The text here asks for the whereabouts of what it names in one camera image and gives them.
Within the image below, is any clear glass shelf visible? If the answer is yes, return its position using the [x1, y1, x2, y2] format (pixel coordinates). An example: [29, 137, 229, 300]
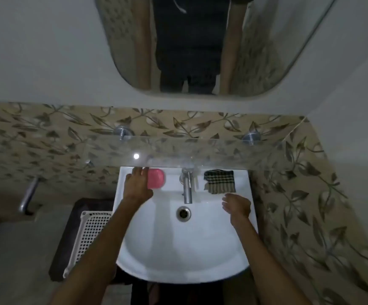
[85, 133, 299, 170]

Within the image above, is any metal sink drain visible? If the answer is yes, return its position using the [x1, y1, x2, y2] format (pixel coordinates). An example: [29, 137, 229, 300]
[176, 206, 192, 223]

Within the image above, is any rounded wall mirror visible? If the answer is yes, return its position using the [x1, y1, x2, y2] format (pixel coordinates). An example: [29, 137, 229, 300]
[93, 0, 339, 98]

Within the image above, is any chrome shelf mount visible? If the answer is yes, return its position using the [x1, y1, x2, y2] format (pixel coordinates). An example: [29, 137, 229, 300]
[113, 125, 132, 140]
[242, 130, 262, 146]

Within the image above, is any checkered cleaning cloth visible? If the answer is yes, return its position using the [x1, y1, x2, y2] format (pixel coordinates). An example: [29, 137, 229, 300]
[203, 169, 237, 195]

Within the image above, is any chrome wall tap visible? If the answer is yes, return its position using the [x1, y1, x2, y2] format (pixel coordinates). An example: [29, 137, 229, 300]
[18, 175, 43, 216]

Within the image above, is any white plastic perforated basket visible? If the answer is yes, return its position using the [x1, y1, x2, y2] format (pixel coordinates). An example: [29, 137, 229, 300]
[62, 210, 113, 279]

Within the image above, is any person's right hand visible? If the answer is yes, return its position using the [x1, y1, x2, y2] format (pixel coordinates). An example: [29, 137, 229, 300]
[221, 192, 252, 228]

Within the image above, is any pink soap dish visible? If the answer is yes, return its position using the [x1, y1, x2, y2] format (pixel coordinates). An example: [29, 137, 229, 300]
[147, 168, 166, 190]

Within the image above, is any person's left forearm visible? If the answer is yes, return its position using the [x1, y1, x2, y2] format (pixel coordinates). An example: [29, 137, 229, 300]
[49, 199, 150, 305]

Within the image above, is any chrome basin faucet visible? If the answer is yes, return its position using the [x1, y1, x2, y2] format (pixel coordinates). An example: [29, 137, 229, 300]
[179, 168, 195, 205]

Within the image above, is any white wash basin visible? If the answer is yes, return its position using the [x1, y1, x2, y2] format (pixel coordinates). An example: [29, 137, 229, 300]
[112, 166, 259, 285]

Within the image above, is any dark stool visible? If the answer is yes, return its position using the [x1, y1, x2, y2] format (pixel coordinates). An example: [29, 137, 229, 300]
[49, 197, 134, 285]

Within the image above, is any person's right forearm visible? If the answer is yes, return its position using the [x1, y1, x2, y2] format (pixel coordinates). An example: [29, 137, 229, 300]
[231, 218, 313, 305]

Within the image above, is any person's left hand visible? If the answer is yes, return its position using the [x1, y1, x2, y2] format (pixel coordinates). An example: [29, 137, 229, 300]
[122, 166, 154, 207]

